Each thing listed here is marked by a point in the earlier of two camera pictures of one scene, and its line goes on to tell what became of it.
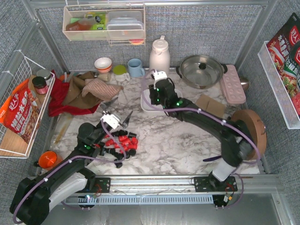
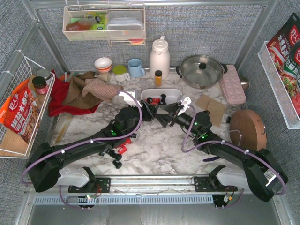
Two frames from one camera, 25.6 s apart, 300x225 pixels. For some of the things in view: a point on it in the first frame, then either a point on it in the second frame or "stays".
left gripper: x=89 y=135 -> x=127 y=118
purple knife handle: x=212 y=158 stays
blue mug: x=135 y=68 stays
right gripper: x=153 y=94 -> x=173 y=117
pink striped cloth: x=100 y=89 stays
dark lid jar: x=40 y=85 stays
